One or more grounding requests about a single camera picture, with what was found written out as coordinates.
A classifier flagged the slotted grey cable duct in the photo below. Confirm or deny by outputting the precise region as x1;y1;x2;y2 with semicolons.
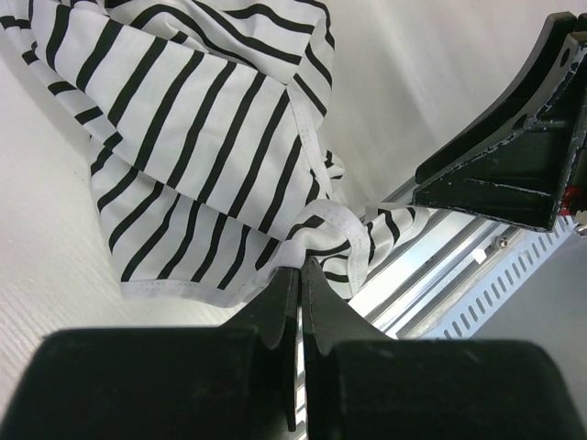
393;214;587;341

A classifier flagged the white black-striped tank top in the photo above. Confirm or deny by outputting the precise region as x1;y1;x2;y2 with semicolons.
1;1;429;307

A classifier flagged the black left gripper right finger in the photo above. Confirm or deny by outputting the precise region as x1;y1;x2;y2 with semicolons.
302;260;550;439

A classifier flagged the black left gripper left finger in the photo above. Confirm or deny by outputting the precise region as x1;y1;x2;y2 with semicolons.
40;265;300;440

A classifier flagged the aluminium mounting rail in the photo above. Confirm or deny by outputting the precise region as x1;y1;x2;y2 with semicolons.
350;210;511;339

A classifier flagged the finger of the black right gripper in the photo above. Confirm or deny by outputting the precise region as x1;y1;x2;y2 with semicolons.
414;12;580;185
412;43;586;231

